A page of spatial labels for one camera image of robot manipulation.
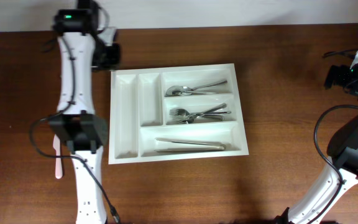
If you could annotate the steel fork dark handle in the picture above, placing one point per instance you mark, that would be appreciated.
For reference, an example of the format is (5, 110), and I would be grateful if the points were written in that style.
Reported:
(184, 113)

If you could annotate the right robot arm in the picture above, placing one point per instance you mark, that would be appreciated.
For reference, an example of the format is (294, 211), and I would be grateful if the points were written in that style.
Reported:
(341, 170)

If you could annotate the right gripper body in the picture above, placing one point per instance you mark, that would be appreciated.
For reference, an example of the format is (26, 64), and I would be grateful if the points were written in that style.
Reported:
(357, 79)

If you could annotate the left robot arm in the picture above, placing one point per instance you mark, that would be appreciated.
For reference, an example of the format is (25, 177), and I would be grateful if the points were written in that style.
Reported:
(84, 49)

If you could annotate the pink plastic knife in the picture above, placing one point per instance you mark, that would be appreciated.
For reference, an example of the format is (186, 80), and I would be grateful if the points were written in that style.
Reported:
(58, 161)

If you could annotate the steel spoon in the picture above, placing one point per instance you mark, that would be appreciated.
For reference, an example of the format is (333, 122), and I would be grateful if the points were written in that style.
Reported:
(186, 89)
(175, 91)

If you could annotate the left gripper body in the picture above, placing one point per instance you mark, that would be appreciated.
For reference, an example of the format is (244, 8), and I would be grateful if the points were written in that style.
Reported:
(105, 56)

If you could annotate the white plastic cutlery tray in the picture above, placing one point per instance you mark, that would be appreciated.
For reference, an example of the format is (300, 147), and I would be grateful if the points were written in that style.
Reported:
(139, 113)

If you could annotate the steel tongs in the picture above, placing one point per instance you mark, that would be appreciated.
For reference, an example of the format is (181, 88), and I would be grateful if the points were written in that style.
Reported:
(200, 146)

